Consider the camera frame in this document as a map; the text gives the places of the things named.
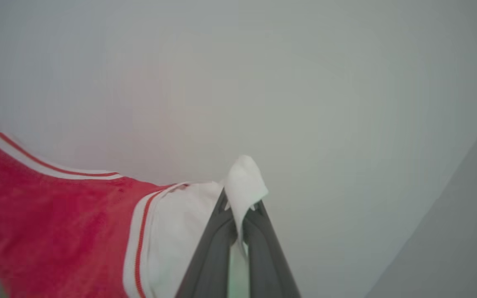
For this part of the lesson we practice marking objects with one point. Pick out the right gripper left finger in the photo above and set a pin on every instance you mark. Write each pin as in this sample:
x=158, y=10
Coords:
x=209, y=265

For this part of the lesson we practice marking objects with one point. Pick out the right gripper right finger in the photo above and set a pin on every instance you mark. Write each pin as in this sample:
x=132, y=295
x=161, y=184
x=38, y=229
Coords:
x=267, y=265

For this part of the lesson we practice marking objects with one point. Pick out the red and white jersey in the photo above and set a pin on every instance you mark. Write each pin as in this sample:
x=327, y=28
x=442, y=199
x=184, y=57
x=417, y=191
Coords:
x=56, y=231

